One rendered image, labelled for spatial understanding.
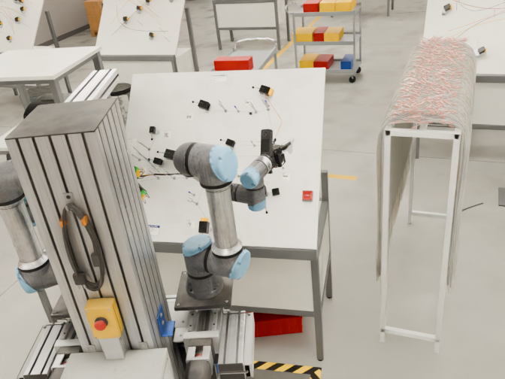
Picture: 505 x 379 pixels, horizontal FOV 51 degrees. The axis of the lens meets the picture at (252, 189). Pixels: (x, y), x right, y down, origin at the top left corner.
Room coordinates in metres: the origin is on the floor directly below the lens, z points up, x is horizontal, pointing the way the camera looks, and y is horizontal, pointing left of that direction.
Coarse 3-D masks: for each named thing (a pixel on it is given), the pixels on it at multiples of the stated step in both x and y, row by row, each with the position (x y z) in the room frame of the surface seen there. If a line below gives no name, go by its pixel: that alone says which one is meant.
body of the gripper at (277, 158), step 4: (276, 144) 2.01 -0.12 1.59; (276, 148) 1.97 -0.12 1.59; (276, 152) 1.95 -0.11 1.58; (280, 152) 1.97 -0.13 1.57; (268, 156) 1.91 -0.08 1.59; (272, 156) 1.94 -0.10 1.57; (276, 156) 1.95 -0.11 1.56; (280, 156) 1.97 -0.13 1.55; (284, 156) 1.99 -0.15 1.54; (272, 160) 1.90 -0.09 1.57; (276, 160) 1.95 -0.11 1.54; (280, 160) 1.95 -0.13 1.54; (284, 160) 1.98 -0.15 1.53; (272, 164) 1.89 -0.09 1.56; (276, 164) 1.95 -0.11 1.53; (280, 164) 1.95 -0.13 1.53; (272, 168) 1.95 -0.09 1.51; (268, 172) 1.91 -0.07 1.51; (272, 172) 1.91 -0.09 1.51
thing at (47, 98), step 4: (44, 96) 2.86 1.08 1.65; (48, 96) 2.85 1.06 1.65; (52, 96) 2.84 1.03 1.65; (64, 96) 2.82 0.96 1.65; (68, 96) 2.81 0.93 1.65; (36, 100) 2.80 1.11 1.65; (40, 100) 2.80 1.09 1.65; (44, 100) 2.78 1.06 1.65; (48, 100) 2.77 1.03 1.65; (52, 100) 2.76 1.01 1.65; (64, 100) 2.75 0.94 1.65; (32, 104) 2.75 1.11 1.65; (36, 104) 2.75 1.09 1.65; (40, 104) 2.74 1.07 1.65; (44, 104) 2.73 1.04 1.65; (28, 108) 2.72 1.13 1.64; (32, 108) 2.71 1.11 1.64; (24, 112) 2.71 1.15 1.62; (28, 112) 2.69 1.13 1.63; (24, 116) 2.69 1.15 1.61
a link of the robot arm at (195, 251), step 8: (192, 240) 1.68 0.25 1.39; (200, 240) 1.67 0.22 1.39; (208, 240) 1.65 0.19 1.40; (184, 248) 1.64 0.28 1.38; (192, 248) 1.62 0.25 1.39; (200, 248) 1.61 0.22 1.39; (208, 248) 1.62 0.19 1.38; (184, 256) 1.64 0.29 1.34; (192, 256) 1.61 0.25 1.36; (200, 256) 1.61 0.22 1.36; (192, 264) 1.61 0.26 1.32; (200, 264) 1.59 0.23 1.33; (192, 272) 1.62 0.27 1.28; (200, 272) 1.61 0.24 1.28; (208, 272) 1.59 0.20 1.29
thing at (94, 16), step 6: (90, 0) 12.09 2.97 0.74; (96, 0) 11.99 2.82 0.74; (102, 0) 11.89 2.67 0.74; (90, 6) 11.94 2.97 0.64; (96, 6) 11.85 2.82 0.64; (90, 12) 11.96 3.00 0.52; (96, 12) 11.87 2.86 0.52; (90, 18) 11.95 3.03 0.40; (96, 18) 11.87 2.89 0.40; (90, 24) 11.97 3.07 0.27; (96, 24) 11.89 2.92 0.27; (90, 30) 11.99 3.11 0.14; (96, 30) 11.91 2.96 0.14; (96, 36) 11.93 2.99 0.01
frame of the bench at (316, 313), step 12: (324, 204) 2.75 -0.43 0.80; (324, 216) 2.62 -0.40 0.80; (324, 228) 2.54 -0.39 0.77; (312, 264) 2.25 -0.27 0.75; (312, 276) 2.25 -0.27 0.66; (324, 288) 2.44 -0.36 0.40; (264, 312) 2.33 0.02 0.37; (276, 312) 2.31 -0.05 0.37; (288, 312) 2.29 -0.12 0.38; (300, 312) 2.27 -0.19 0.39; (312, 312) 2.25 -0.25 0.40
